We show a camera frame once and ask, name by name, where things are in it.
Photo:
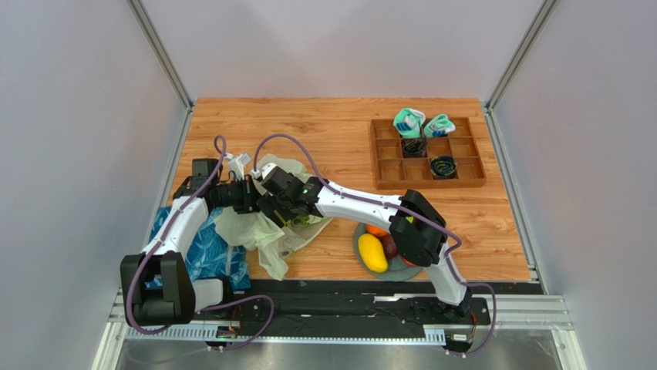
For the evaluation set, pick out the teal white sock left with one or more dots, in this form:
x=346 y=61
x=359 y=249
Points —
x=408 y=122

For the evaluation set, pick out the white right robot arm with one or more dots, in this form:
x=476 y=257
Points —
x=418 y=230

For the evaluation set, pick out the green fake grapes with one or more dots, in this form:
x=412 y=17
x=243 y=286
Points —
x=301 y=221

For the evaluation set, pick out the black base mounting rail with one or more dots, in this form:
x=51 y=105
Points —
x=362 y=310

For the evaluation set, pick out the dark red fake plum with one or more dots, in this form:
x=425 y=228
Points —
x=389 y=247

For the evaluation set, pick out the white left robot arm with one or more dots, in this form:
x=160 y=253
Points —
x=157 y=289

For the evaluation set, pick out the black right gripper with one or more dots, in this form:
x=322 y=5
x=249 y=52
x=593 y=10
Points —
x=280 y=206

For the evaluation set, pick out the pale yellow plastic bag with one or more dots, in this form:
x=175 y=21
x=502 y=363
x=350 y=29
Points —
x=255 y=232

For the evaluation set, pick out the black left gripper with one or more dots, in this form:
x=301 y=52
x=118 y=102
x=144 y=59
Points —
x=251 y=193

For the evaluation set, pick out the teal white sock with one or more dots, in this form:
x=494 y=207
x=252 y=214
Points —
x=408 y=122
x=440 y=125

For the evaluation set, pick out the blue leaf-pattern cloth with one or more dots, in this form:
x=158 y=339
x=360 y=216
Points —
x=209 y=256

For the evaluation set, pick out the yellow fake mango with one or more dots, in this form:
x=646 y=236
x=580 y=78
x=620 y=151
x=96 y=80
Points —
x=372 y=253

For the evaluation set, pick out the teal white sock right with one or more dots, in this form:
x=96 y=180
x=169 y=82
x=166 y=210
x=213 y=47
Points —
x=440 y=125

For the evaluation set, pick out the brown compartment tray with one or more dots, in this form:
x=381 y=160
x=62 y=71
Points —
x=393 y=172

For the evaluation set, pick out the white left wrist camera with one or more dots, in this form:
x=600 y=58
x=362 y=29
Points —
x=237 y=165

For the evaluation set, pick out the red fake fruit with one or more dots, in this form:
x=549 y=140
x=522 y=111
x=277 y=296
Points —
x=406 y=262

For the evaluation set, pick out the grey round plate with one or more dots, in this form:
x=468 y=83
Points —
x=398 y=270

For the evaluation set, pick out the black rolled sock upper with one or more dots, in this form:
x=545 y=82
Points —
x=414 y=148

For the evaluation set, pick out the orange fake orange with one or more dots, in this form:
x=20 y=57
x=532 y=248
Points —
x=376 y=231

